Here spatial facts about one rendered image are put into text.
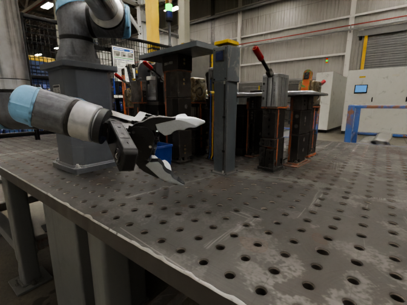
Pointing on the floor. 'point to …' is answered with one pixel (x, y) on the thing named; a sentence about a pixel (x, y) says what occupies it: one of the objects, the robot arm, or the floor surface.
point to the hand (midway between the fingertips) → (194, 157)
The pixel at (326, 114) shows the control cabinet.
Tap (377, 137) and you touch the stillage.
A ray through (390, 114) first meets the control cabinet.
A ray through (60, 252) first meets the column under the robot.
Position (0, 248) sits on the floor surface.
